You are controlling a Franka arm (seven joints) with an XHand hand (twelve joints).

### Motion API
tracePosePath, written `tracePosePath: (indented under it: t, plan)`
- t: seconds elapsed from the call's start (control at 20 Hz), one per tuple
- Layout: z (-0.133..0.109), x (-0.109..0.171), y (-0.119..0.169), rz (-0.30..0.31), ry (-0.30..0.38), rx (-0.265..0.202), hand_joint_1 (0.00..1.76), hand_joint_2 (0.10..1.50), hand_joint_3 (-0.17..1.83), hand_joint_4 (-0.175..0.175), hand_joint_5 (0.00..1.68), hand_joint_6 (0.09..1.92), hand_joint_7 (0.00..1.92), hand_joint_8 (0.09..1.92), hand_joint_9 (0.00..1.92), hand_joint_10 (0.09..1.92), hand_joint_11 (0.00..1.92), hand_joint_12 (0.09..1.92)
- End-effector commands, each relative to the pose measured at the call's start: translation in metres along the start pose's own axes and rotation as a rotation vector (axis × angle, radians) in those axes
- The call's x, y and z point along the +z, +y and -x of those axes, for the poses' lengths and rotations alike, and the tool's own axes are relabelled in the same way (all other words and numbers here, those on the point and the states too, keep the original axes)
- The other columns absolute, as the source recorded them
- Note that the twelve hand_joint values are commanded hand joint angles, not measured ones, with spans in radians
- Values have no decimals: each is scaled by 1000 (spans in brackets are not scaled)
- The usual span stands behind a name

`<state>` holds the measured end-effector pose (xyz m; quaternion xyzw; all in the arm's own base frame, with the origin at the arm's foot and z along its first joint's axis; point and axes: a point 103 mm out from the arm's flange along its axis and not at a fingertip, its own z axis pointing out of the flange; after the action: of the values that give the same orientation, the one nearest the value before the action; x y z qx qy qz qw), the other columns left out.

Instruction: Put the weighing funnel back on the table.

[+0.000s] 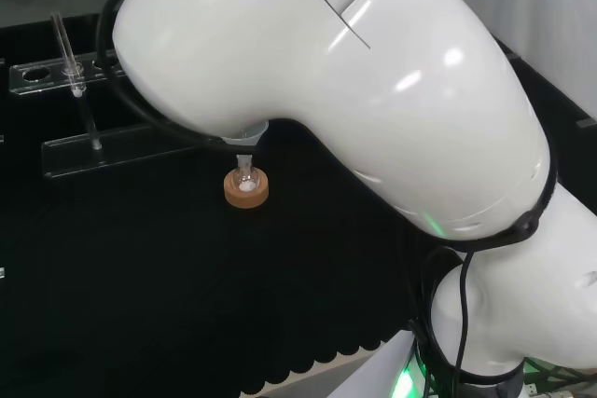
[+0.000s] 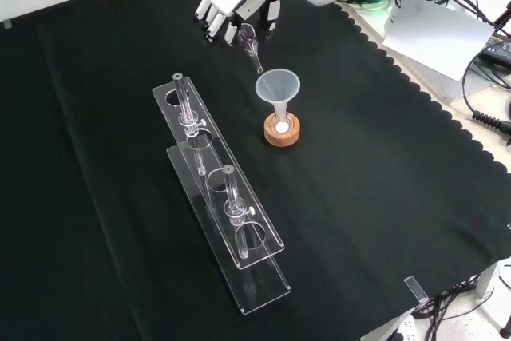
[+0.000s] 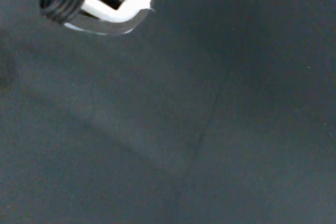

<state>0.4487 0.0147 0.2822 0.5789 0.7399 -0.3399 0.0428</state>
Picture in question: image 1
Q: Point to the small round-bottom glass flask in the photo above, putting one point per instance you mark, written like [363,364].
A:
[245,179]

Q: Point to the black cloth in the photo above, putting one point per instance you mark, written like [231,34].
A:
[186,277]

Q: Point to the translucent plastic funnel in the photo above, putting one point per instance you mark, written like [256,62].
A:
[247,137]

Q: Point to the clear funnel stand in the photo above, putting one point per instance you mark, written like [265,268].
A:
[116,151]

